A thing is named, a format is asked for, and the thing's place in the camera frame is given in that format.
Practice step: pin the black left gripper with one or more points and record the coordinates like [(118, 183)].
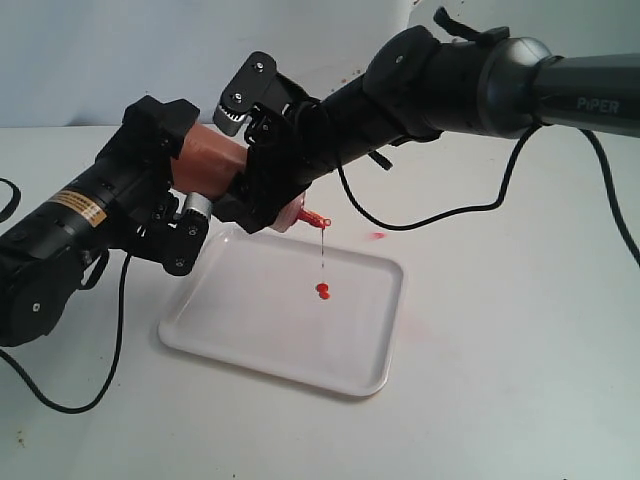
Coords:
[(134, 166)]

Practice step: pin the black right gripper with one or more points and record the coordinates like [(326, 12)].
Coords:
[(291, 144)]

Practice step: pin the ketchup squeeze bottle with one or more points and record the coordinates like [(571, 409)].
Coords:
[(207, 164)]

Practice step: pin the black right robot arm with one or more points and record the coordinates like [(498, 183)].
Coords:
[(414, 89)]

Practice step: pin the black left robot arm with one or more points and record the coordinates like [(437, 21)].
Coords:
[(44, 257)]

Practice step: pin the red ketchup blob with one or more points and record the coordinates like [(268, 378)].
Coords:
[(322, 289)]

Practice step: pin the white rectangular plastic tray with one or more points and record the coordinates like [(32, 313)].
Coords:
[(250, 301)]

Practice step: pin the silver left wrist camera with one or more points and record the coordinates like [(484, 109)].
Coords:
[(174, 239)]

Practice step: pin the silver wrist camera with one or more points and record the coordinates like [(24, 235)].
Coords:
[(174, 239), (248, 86)]

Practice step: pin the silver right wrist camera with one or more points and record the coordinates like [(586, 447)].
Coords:
[(248, 86)]

